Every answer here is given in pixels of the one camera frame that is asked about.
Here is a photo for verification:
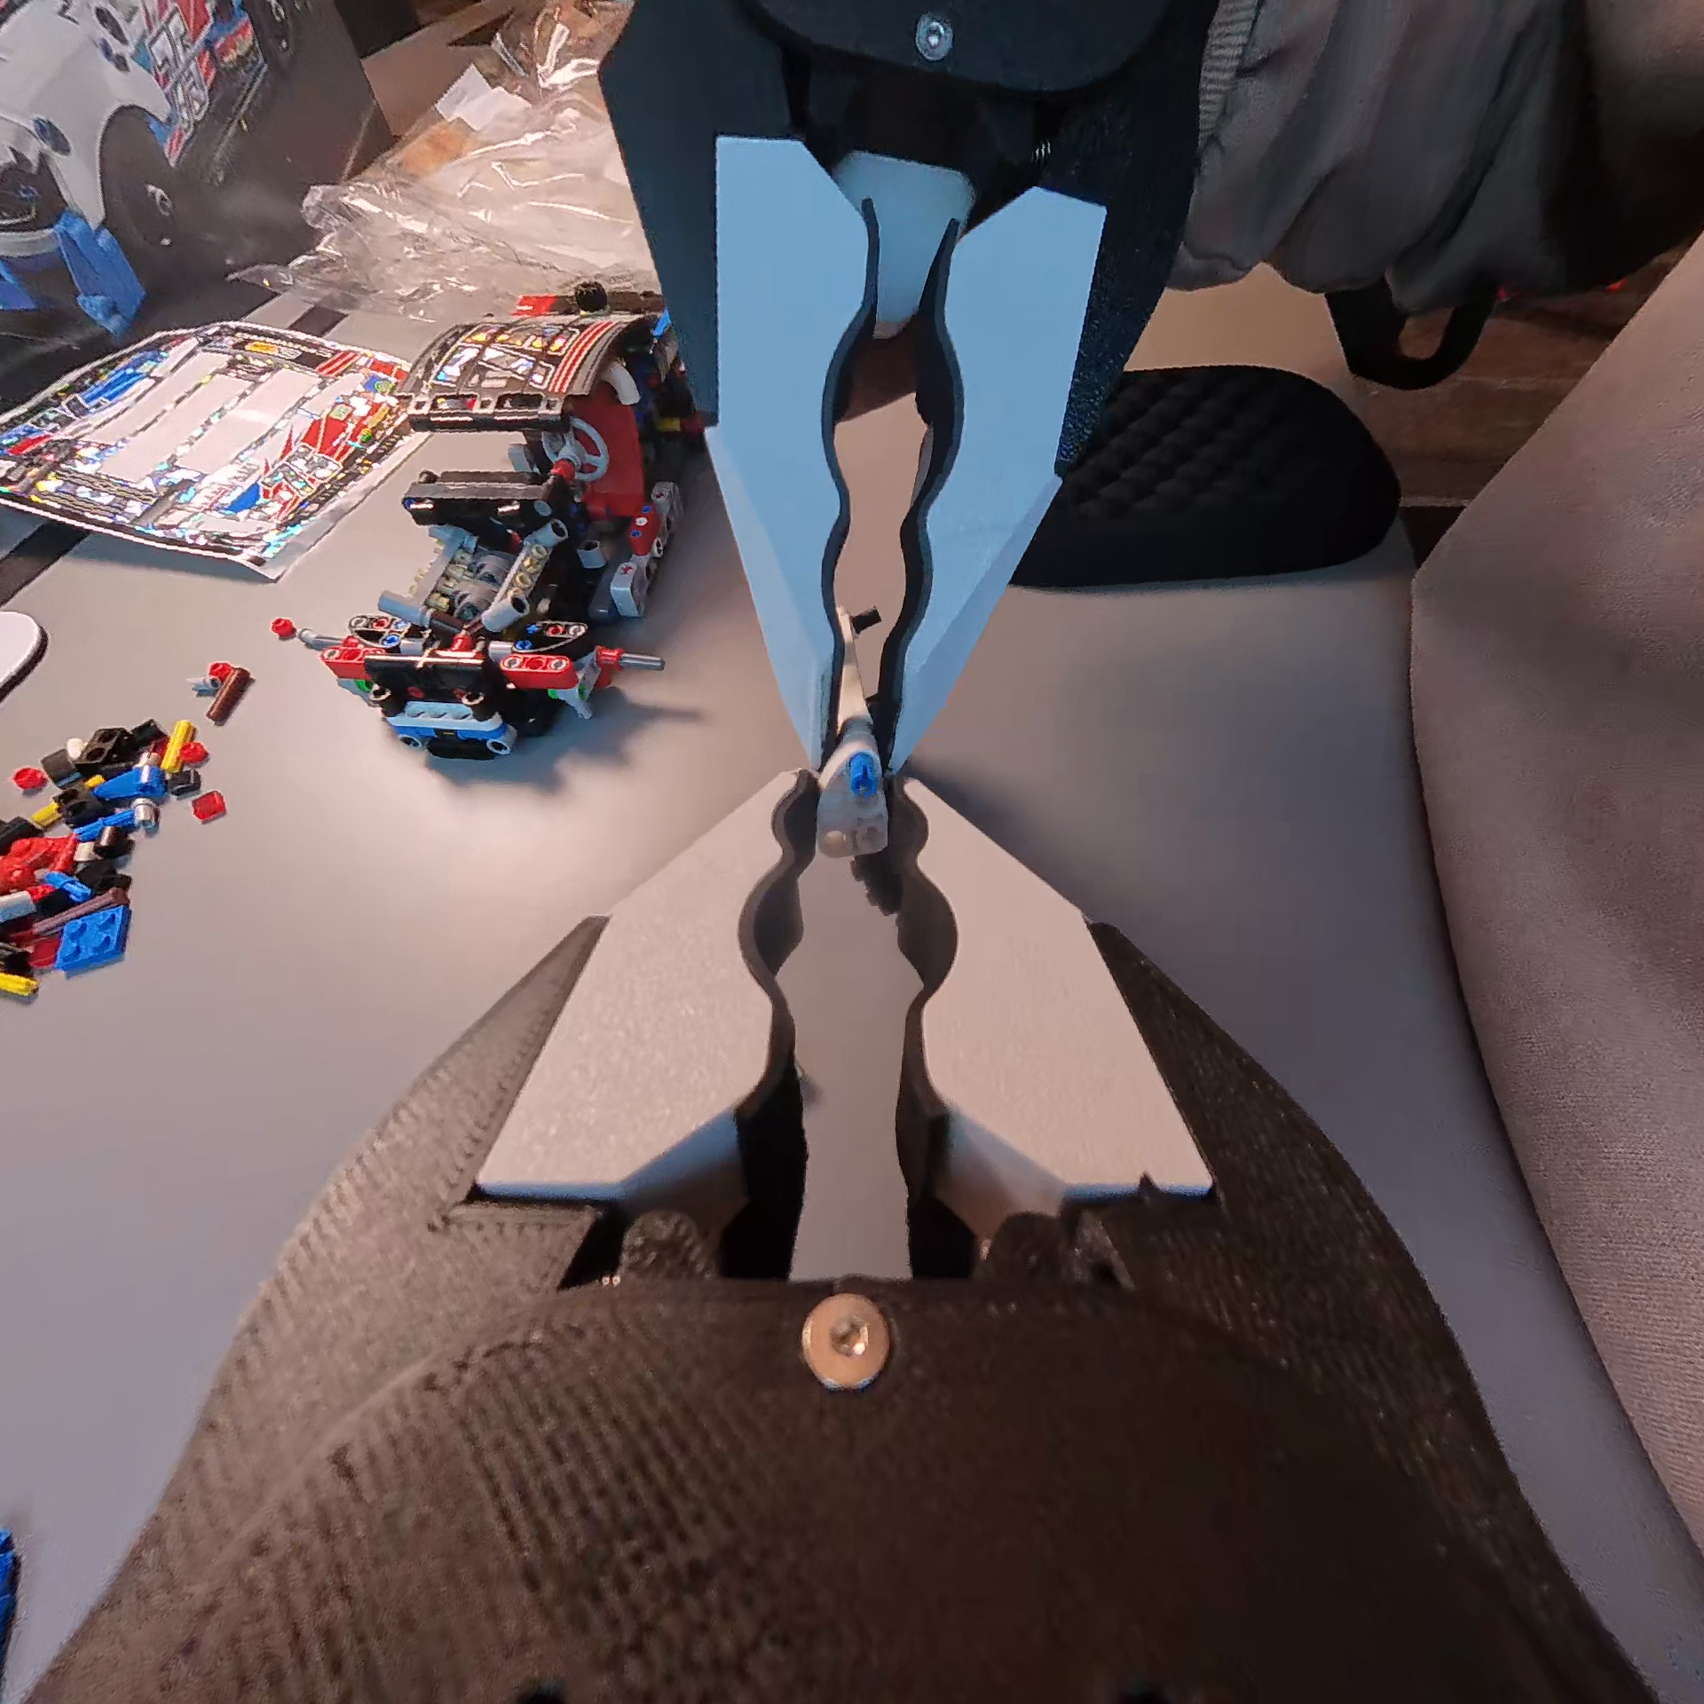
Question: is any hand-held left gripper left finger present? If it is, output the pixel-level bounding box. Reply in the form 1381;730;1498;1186
474;772;818;1277

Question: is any black strap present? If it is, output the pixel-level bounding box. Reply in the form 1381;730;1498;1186
1328;283;1501;391

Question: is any pile of mixed lego pieces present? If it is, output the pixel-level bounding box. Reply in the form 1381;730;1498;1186
0;616;297;1002

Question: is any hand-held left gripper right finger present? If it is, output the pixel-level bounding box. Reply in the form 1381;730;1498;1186
879;776;1214;1266

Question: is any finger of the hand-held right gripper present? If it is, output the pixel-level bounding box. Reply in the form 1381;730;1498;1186
874;184;1111;775
701;134;879;775

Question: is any person's right forearm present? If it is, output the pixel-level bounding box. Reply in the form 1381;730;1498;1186
1170;0;1599;309

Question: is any lego set box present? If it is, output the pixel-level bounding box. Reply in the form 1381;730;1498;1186
0;0;377;391

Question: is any partly built lego car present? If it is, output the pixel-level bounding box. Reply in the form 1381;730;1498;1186
301;279;696;768

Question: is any small white lego connector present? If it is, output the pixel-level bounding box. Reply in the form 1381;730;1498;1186
813;723;893;857

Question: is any blue and white lego panel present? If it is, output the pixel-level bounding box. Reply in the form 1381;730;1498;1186
827;602;888;752

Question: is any heap of clear plastic bags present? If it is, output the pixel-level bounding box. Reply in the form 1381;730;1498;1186
229;23;670;336

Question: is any shiny sticker sheet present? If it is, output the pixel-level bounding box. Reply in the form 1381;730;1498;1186
0;322;417;581

